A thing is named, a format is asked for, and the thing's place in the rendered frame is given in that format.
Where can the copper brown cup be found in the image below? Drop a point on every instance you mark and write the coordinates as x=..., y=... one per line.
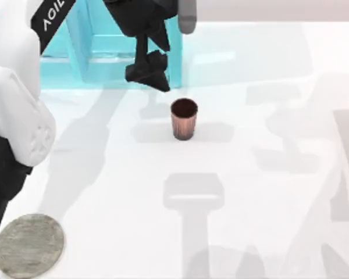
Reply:
x=184, y=122

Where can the light blue rack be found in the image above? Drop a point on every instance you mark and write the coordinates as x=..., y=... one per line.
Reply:
x=84, y=32

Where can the grey round coaster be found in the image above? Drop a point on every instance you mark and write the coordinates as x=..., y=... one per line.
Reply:
x=29, y=245

